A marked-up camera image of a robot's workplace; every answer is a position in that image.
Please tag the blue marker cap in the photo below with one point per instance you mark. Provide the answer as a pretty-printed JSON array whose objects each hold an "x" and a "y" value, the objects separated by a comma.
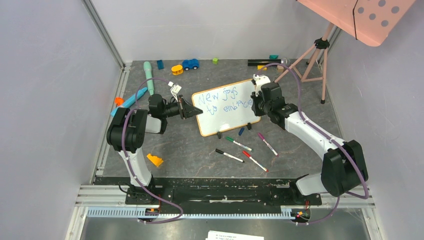
[{"x": 241, "y": 131}]

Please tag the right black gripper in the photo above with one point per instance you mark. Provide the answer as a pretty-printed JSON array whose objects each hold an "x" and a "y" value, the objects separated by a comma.
[{"x": 257, "y": 105}]

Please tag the clear round cap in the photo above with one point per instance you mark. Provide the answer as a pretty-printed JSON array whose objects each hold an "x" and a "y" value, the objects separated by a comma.
[{"x": 285, "y": 61}]

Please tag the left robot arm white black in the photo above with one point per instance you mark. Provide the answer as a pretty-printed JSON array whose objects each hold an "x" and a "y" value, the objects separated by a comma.
[{"x": 126, "y": 132}]

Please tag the white paper sheet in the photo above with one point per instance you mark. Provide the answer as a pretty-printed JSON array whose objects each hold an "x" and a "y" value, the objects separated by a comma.
[{"x": 219, "y": 235}]

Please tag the light blue toy crayon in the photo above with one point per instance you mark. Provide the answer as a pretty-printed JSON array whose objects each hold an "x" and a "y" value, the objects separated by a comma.
[{"x": 130, "y": 101}]

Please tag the orange wedge block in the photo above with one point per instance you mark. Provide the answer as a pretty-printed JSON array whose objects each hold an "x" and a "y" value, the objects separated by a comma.
[{"x": 157, "y": 161}]

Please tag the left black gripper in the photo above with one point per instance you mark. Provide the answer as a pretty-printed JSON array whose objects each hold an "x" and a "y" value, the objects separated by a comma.
[{"x": 188, "y": 110}]

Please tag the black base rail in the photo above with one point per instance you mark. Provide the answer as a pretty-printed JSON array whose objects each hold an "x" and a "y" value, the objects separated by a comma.
[{"x": 215, "y": 196}]

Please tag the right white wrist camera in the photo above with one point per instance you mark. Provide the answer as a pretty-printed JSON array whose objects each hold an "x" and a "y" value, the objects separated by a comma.
[{"x": 261, "y": 81}]

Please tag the purple capped marker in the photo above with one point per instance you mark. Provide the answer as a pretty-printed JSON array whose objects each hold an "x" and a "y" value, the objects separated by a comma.
[{"x": 267, "y": 144}]

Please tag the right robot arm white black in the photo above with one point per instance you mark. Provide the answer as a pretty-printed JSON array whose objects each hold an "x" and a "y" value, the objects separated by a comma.
[{"x": 343, "y": 168}]

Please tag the green cube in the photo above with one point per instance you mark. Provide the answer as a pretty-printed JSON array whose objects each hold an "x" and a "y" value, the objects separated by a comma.
[{"x": 215, "y": 60}]

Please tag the white whiteboard wooden frame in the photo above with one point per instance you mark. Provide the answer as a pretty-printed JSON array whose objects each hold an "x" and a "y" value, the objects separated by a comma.
[{"x": 225, "y": 107}]

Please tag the red capped marker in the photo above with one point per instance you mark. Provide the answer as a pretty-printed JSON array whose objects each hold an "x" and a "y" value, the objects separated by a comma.
[{"x": 255, "y": 161}]

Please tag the blue toy car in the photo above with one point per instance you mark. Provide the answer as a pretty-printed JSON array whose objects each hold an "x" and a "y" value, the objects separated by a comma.
[{"x": 190, "y": 64}]

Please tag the black capped marker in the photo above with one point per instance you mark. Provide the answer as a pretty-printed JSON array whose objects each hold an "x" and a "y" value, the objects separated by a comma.
[{"x": 228, "y": 155}]

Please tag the small orange block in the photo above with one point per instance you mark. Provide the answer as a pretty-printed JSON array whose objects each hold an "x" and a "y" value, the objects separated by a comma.
[{"x": 119, "y": 101}]

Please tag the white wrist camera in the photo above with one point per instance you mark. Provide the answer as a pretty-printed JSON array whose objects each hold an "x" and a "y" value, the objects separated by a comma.
[
  {"x": 261, "y": 81},
  {"x": 174, "y": 89}
]

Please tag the dark blue brick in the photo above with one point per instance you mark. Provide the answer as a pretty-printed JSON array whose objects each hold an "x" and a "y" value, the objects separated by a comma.
[{"x": 160, "y": 64}]

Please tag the yellow flat brick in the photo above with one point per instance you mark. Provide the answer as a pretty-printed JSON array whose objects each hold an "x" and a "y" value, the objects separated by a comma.
[{"x": 261, "y": 67}]

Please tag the green capped marker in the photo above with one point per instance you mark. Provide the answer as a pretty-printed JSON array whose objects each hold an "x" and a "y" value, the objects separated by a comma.
[{"x": 239, "y": 144}]

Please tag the yellow oval toy brick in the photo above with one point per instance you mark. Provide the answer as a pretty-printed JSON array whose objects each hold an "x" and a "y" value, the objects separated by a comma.
[{"x": 177, "y": 69}]

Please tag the pink music stand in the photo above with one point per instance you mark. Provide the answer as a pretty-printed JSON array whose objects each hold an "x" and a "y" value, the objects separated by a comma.
[{"x": 368, "y": 21}]

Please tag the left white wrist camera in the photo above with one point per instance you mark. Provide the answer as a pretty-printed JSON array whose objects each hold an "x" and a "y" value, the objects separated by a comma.
[{"x": 174, "y": 89}]

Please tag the black cylinder tube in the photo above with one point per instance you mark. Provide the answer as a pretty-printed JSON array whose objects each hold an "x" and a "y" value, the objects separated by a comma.
[{"x": 263, "y": 62}]

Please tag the teal block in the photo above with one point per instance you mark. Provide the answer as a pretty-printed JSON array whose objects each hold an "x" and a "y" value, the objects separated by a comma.
[{"x": 273, "y": 56}]

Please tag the mint green toy crayon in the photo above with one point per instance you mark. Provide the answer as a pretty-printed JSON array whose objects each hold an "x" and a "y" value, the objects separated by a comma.
[{"x": 149, "y": 75}]

